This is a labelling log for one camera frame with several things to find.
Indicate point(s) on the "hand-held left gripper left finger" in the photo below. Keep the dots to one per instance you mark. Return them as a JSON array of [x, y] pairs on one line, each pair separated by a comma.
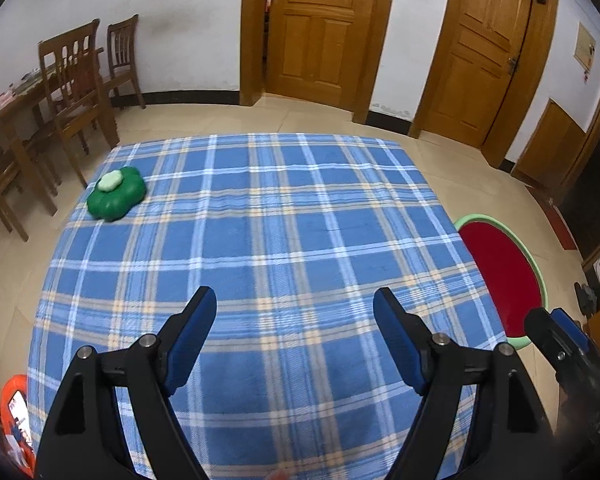
[[192, 340]]

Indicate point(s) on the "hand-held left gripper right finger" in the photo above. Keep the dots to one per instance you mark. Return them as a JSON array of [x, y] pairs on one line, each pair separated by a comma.
[[397, 340]]

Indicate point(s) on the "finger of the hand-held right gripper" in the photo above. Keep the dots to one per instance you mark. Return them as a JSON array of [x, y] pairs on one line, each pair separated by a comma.
[[572, 327], [550, 340]]

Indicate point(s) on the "red basin with green rim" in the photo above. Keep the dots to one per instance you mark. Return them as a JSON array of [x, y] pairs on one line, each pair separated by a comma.
[[505, 270]]

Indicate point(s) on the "pair of dark slippers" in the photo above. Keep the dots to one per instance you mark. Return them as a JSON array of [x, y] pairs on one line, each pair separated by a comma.
[[586, 300]]

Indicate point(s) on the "red doormat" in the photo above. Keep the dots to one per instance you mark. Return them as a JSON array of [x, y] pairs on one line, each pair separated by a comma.
[[555, 220]]

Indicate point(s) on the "blue plaid tablecloth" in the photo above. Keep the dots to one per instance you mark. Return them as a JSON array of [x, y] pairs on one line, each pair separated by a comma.
[[280, 240]]

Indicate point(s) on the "small wooden cabinet door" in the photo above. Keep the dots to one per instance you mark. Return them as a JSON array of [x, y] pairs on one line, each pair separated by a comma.
[[550, 145]]

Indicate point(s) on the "orange plastic stool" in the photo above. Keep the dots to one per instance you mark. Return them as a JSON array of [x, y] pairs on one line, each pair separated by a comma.
[[10, 382]]

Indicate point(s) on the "smartphone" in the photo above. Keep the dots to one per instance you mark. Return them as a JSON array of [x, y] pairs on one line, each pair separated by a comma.
[[19, 415]]

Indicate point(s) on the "wooden door with brass lock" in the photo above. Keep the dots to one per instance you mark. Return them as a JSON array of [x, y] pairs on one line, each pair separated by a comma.
[[475, 60]]

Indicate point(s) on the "wooden dining table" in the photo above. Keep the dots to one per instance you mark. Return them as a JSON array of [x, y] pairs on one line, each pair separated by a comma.
[[22, 110]]

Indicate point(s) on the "pink packet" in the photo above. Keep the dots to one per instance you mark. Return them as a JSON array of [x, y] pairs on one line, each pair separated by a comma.
[[5, 99]]

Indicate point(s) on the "wooden door with silver lock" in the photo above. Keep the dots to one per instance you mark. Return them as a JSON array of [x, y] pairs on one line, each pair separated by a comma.
[[325, 35]]

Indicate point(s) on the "tall wooden dining chair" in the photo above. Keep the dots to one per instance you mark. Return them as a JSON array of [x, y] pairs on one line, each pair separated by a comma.
[[70, 42]]

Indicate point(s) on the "wooden door frame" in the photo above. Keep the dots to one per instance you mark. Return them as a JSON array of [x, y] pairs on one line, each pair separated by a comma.
[[542, 60], [252, 35]]

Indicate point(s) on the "wooden wall panel box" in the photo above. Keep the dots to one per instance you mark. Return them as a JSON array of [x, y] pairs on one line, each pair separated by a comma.
[[585, 47]]

